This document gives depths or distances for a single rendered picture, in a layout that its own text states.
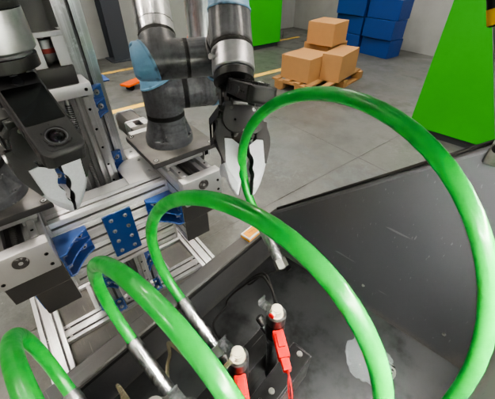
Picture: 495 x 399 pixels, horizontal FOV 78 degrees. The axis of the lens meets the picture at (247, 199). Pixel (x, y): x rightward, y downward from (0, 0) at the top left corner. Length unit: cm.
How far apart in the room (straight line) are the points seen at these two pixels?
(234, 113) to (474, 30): 311
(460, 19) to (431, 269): 299
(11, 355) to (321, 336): 64
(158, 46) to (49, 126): 34
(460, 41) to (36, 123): 339
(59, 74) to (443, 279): 98
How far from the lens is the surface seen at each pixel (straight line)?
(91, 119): 100
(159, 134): 99
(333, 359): 78
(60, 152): 37
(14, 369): 26
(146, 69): 66
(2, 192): 93
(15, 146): 44
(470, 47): 352
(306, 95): 32
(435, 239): 65
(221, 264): 74
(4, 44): 41
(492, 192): 58
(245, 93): 45
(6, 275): 90
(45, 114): 40
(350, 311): 20
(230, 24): 58
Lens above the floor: 152
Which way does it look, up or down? 39 degrees down
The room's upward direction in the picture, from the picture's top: straight up
